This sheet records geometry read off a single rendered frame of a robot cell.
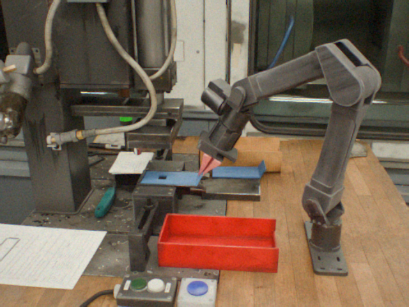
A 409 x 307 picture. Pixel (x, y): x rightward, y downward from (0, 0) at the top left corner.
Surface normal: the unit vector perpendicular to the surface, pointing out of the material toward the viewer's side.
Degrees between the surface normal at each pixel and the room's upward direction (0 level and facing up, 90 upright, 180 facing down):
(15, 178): 90
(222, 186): 0
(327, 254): 0
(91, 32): 90
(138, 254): 90
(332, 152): 91
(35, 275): 1
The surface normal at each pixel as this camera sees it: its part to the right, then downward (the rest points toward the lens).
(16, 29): -0.09, 0.39
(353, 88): -0.66, 0.29
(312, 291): 0.00, -0.92
